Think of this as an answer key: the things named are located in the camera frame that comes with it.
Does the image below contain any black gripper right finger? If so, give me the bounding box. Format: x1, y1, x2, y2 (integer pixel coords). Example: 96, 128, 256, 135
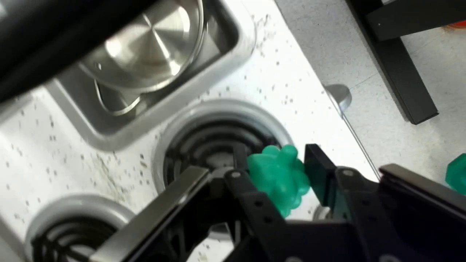
304, 142, 466, 262

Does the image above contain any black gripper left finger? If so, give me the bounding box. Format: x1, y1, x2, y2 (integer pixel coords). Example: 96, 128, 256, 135
89, 164, 293, 262

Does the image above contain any green toy grape bunch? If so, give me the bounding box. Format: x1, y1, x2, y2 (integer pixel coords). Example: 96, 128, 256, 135
246, 144, 311, 219

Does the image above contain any black toy stove burner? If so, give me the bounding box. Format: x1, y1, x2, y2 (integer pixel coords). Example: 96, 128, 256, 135
151, 98, 295, 194
23, 193, 137, 262

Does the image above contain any silver toy sink basin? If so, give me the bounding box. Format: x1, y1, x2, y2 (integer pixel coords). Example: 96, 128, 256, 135
45, 0, 258, 152

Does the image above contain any steel pot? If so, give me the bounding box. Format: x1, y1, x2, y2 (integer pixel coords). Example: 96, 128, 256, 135
77, 0, 208, 117

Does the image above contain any small green shape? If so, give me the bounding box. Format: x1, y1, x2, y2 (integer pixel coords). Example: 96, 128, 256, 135
444, 151, 466, 196

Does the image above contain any silver oven front knob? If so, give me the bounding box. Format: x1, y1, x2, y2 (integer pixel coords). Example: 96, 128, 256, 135
325, 82, 354, 113

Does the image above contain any wooden toy kitchen unit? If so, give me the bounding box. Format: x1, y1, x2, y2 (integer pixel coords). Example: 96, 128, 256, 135
0, 0, 383, 262

